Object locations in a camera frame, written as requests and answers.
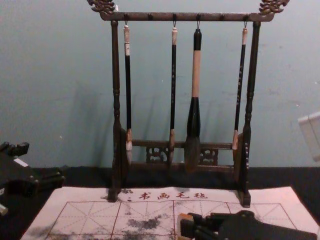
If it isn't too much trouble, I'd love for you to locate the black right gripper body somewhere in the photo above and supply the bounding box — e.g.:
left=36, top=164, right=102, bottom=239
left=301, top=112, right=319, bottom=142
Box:
left=216, top=210, right=319, bottom=240

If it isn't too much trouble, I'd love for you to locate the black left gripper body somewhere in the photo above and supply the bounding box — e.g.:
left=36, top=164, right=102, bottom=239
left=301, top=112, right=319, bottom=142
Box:
left=0, top=149, right=42, bottom=199

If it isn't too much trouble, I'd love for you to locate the tan rectangular block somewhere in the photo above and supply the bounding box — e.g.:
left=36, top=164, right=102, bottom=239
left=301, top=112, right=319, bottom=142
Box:
left=176, top=212, right=194, bottom=239

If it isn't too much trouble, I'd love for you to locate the black table cloth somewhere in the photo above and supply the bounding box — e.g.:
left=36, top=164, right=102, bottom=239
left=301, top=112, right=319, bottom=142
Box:
left=0, top=164, right=320, bottom=240

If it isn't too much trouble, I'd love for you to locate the white felt mat, red grid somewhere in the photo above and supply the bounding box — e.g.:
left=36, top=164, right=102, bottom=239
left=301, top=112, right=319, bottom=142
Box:
left=25, top=185, right=320, bottom=240

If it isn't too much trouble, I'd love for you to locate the pale grey box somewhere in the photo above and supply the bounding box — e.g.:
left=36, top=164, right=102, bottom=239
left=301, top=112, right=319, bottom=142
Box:
left=297, top=110, right=320, bottom=164

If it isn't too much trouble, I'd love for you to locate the black brush with white label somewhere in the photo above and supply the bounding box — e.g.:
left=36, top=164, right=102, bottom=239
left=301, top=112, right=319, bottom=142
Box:
left=123, top=23, right=134, bottom=166

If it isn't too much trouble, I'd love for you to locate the slim black brush, pale cap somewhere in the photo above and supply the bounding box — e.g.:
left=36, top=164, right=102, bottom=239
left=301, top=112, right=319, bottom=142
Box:
left=167, top=26, right=179, bottom=164

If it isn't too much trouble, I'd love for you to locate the thin black brush, pale cap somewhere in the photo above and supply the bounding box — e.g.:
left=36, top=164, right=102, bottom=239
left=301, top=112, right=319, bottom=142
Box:
left=232, top=26, right=249, bottom=151

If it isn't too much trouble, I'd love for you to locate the thick black and tan brush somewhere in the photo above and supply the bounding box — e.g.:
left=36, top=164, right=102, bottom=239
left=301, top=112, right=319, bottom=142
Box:
left=184, top=28, right=203, bottom=174

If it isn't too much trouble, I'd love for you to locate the dark wooden brush rack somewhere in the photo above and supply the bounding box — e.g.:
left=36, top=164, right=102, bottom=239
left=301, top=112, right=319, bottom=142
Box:
left=86, top=0, right=291, bottom=209

